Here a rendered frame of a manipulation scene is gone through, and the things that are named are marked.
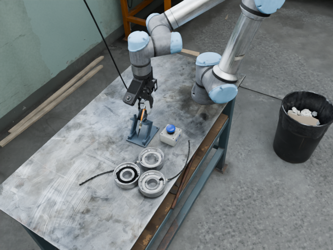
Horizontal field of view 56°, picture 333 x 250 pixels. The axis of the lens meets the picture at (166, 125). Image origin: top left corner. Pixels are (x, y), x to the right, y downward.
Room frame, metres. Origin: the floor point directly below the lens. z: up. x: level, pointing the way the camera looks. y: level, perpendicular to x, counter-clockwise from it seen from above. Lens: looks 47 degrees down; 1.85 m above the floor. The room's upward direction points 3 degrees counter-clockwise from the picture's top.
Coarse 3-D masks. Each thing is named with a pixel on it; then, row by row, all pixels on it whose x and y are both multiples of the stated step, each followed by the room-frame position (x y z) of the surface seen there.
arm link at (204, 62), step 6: (204, 54) 1.22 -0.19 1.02; (210, 54) 1.21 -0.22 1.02; (216, 54) 1.21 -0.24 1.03; (198, 60) 1.17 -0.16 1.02; (204, 60) 1.16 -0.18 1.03; (210, 60) 1.16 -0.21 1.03; (216, 60) 1.15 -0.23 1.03; (198, 66) 1.16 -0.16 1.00; (204, 66) 1.14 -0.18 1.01; (210, 66) 1.13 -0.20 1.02; (198, 72) 1.15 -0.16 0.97; (204, 72) 1.11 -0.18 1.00; (198, 78) 1.16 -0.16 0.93; (222, 78) 1.13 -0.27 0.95
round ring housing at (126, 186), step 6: (126, 162) 0.76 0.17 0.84; (120, 168) 0.74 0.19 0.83; (138, 168) 0.73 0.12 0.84; (114, 174) 0.71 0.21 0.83; (120, 174) 0.71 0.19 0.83; (126, 174) 0.73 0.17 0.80; (132, 174) 0.71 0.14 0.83; (138, 174) 0.71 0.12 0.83; (114, 180) 0.68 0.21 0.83; (126, 180) 0.68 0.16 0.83; (120, 186) 0.66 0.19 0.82; (126, 186) 0.66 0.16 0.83; (132, 186) 0.66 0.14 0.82
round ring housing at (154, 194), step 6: (144, 174) 0.70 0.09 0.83; (150, 174) 0.70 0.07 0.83; (156, 174) 0.70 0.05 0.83; (162, 174) 0.69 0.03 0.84; (138, 180) 0.67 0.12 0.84; (150, 180) 0.68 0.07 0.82; (156, 180) 0.68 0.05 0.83; (156, 186) 0.65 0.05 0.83; (162, 186) 0.65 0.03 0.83; (144, 192) 0.62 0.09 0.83; (150, 192) 0.62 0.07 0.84; (156, 192) 0.61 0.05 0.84; (162, 192) 0.63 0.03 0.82
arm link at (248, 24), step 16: (256, 0) 1.02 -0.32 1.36; (272, 0) 1.02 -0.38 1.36; (240, 16) 1.07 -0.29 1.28; (256, 16) 1.02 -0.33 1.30; (240, 32) 1.04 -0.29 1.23; (256, 32) 1.04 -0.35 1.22; (240, 48) 1.03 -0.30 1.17; (224, 64) 1.04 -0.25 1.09; (240, 64) 1.03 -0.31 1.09; (208, 80) 1.06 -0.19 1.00; (224, 80) 1.00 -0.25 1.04; (224, 96) 0.99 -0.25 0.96
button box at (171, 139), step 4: (164, 128) 0.93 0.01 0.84; (176, 128) 0.93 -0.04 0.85; (164, 132) 0.91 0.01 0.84; (168, 132) 0.90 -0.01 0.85; (172, 132) 0.90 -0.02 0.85; (176, 132) 0.90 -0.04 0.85; (180, 132) 0.91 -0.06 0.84; (160, 136) 0.90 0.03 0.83; (164, 136) 0.89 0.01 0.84; (168, 136) 0.88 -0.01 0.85; (172, 136) 0.88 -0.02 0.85; (176, 136) 0.88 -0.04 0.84; (180, 136) 0.91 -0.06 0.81; (160, 140) 0.90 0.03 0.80; (164, 140) 0.89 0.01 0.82; (168, 140) 0.87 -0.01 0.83; (172, 140) 0.86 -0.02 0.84; (176, 140) 0.88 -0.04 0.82; (168, 144) 0.87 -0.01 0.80; (172, 144) 0.86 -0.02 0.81
